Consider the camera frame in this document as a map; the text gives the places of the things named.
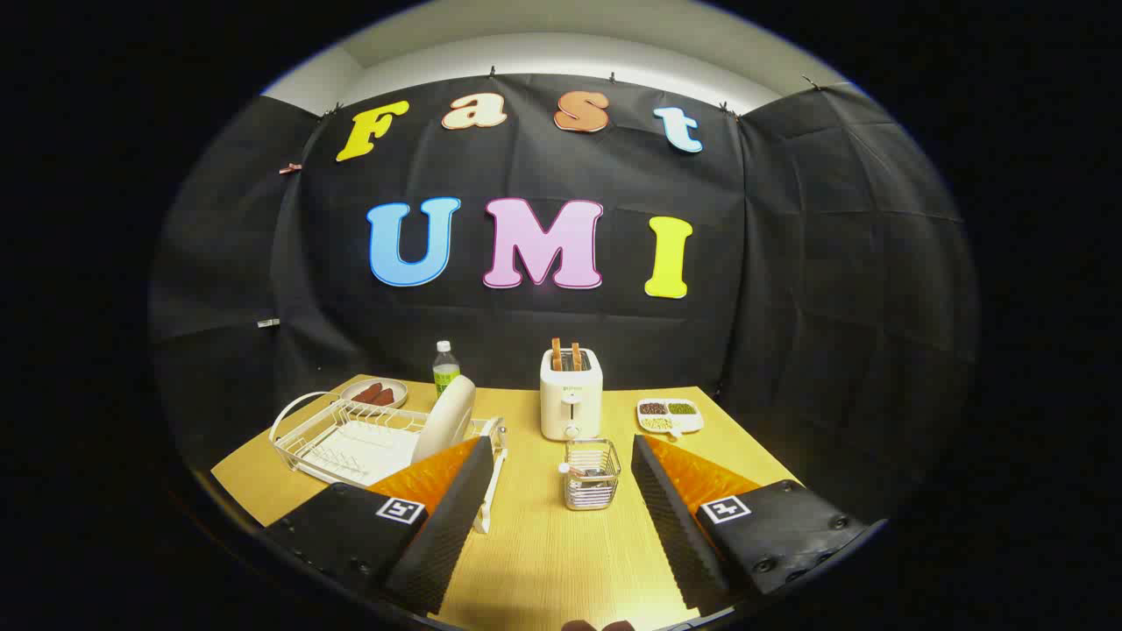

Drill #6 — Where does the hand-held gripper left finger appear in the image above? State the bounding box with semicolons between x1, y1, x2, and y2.
263;436;496;617

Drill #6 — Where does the white wire dish rack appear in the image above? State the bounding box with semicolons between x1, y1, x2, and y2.
269;390;509;535

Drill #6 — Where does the white round plate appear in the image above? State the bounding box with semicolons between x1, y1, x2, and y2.
412;374;477;464

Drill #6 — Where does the small grey dish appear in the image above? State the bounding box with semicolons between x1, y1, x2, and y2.
340;378;409;410

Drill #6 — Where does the white toaster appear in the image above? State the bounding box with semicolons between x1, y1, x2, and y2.
540;348;604;442

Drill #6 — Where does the green label drink bottle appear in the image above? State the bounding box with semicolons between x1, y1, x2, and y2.
433;341;461;400

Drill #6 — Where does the white divided bean tray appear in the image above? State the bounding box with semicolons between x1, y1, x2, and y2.
636;398;705;438

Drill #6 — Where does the metal wire basket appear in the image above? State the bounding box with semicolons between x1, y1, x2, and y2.
561;438;621;512

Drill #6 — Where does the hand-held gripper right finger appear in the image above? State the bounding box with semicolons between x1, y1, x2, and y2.
631;434;869;614

